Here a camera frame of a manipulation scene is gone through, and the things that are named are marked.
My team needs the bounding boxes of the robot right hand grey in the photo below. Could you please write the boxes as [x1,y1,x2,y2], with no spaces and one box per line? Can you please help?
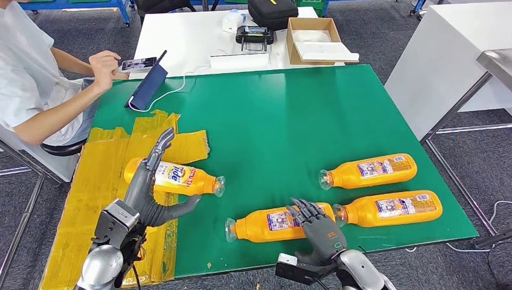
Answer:
[285,198,348,267]

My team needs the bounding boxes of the person's right hand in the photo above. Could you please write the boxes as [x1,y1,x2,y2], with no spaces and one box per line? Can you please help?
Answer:
[88,50,121,94]

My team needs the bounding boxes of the robot left hand grey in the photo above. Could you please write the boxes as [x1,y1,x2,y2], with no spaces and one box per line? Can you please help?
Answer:
[123,126,202,228]

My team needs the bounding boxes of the smartphone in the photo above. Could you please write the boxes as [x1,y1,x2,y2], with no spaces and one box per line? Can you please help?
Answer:
[120,56,158,73]

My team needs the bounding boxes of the orange detergent bottle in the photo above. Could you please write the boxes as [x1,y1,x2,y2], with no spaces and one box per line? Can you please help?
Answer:
[225,202,337,243]
[318,153,418,192]
[333,190,444,228]
[124,157,226,198]

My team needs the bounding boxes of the tablet with dark blue cover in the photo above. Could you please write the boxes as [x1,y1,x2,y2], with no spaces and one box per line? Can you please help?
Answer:
[124,50,169,112]

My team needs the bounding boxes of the yellow taped cardboard sheet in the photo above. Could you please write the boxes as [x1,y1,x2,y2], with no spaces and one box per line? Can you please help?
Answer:
[39,110,210,290]

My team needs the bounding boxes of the blue metal rack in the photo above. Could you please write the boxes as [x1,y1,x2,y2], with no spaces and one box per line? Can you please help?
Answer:
[18,0,132,25]

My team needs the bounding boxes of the white table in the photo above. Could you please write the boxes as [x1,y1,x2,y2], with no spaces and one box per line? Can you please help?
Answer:
[130,5,347,80]

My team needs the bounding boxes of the black chair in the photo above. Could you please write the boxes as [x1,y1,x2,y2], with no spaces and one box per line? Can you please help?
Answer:
[133,0,197,23]

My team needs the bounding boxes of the person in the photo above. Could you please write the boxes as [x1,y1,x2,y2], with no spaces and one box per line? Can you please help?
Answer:
[0,0,131,147]

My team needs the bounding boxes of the white bench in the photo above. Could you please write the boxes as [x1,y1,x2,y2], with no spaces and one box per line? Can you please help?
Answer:
[0,127,80,184]

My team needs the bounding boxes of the black stool seat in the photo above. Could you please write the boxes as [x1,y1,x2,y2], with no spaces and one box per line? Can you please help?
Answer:
[40,138,87,158]

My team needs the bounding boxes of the flat white box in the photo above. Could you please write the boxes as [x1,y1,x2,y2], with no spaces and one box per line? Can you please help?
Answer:
[208,52,270,73]

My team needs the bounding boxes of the white plastic pack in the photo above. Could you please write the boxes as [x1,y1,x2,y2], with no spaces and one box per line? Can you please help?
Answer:
[222,9,246,34]

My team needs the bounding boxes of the green table mat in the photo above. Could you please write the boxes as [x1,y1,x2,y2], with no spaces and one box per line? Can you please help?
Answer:
[89,63,479,279]

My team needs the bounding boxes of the black remote controller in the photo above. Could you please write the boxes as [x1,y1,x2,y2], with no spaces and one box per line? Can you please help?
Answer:
[235,25,275,53]

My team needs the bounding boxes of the black carrying case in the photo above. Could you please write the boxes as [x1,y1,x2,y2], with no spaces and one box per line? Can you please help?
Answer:
[247,0,299,31]

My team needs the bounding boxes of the open cardboard box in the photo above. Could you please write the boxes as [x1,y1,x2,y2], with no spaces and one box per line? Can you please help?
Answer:
[286,17,360,66]

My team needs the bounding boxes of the white sheet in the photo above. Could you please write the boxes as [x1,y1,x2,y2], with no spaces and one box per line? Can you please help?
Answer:
[293,41,360,63]

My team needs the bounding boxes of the white plastic bag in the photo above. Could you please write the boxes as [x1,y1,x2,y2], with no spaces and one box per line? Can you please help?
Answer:
[293,30,333,44]

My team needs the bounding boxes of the green plastic crate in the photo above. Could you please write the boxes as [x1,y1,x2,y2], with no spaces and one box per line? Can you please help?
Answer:
[290,0,327,18]

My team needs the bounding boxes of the white cabinet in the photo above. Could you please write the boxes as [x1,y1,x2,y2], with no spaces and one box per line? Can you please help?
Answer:
[385,1,512,141]

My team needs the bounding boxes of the stainless steel table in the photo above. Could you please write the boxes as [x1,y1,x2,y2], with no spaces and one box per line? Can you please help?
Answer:
[420,48,512,239]

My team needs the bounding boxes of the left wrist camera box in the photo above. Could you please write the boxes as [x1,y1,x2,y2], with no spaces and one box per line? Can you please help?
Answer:
[92,199,141,249]

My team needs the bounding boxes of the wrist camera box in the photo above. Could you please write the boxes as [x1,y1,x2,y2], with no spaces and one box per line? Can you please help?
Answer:
[275,253,321,286]
[92,199,141,249]

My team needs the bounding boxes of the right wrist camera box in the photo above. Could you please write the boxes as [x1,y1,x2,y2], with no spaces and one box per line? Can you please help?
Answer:
[275,253,321,286]

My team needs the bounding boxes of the white charging cable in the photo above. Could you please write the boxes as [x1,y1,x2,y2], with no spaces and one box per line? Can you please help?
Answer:
[127,65,211,113]

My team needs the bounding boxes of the metal frame leg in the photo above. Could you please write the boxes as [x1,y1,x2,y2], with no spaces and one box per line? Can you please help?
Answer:
[0,140,69,281]

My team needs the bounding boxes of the white floor cable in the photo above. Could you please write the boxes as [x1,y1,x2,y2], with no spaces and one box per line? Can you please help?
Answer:
[446,200,512,254]

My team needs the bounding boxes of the blue cart frame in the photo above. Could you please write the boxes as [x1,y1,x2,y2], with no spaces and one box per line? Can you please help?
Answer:
[409,0,429,20]

